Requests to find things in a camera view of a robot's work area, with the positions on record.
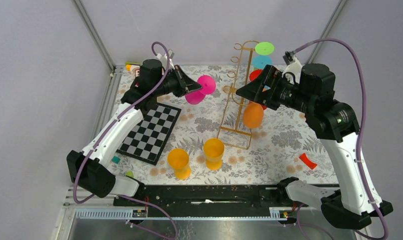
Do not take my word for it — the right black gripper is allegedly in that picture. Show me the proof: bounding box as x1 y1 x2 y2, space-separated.
235 63 315 113

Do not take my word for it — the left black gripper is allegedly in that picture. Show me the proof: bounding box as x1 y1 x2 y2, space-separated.
153 64 203 98

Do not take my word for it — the red plastic wine glass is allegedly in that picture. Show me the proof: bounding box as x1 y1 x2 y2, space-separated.
249 69 267 110

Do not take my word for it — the blue plastic wine glass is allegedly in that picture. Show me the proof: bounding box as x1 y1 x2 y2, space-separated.
251 55 273 70

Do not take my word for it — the gold wire glass rack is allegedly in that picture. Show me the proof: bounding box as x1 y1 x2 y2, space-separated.
216 40 259 150

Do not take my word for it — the magenta plastic wine glass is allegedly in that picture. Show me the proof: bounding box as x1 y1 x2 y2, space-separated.
185 75 216 105

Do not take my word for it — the orange plastic wine glass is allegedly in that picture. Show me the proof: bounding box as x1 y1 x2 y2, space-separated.
242 101 267 129

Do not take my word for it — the green plastic wine glass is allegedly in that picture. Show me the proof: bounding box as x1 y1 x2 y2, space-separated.
254 41 275 56

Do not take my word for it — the amber plastic wine glass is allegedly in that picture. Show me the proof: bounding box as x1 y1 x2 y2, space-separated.
203 138 225 171

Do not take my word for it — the yellow plastic wine glass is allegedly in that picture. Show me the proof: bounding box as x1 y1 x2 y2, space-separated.
167 148 191 180

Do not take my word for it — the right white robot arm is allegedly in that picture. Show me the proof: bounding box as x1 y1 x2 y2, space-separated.
236 63 393 230

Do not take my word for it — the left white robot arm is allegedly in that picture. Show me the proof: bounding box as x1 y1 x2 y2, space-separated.
66 59 203 206

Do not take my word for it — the small colourful toy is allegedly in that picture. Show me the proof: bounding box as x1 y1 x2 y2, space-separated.
125 61 141 72

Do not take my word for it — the black white checkerboard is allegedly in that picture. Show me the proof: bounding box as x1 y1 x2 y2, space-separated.
116 103 182 166

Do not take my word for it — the floral table mat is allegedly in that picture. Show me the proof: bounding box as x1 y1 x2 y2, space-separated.
109 65 337 185

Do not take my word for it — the red curved piece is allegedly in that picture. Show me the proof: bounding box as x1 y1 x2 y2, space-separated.
298 153 318 170

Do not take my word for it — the small teal block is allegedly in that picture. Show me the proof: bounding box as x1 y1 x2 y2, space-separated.
111 156 121 164

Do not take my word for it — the small green block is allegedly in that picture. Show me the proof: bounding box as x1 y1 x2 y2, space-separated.
125 171 134 178

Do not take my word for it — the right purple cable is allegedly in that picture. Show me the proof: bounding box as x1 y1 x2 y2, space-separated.
284 37 390 240

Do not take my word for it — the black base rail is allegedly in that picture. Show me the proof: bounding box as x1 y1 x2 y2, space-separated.
113 185 300 218

